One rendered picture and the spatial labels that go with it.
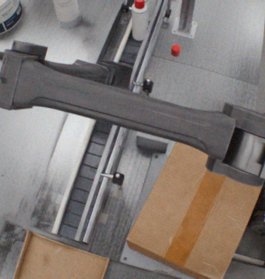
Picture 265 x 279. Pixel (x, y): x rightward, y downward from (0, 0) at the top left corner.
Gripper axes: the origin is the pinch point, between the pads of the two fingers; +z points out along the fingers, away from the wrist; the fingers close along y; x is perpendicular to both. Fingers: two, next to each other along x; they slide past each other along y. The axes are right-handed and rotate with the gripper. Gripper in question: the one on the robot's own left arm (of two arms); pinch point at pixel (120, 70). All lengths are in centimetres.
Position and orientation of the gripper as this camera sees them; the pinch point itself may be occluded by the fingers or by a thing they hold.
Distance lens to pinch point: 116.7
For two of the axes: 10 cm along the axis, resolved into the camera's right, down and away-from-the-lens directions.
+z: 1.8, -2.9, 9.4
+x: -2.2, 9.2, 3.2
